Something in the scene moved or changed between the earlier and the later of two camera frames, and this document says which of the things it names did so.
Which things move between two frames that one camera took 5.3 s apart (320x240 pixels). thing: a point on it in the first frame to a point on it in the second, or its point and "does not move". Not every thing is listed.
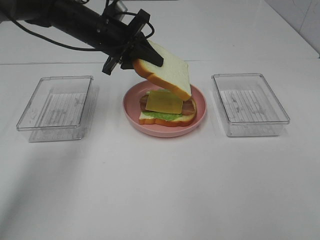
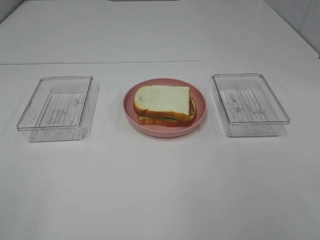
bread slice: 173,75 to 166,101
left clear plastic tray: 61,109 does not move
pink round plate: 131,110 does not move
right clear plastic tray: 247,105 does not move
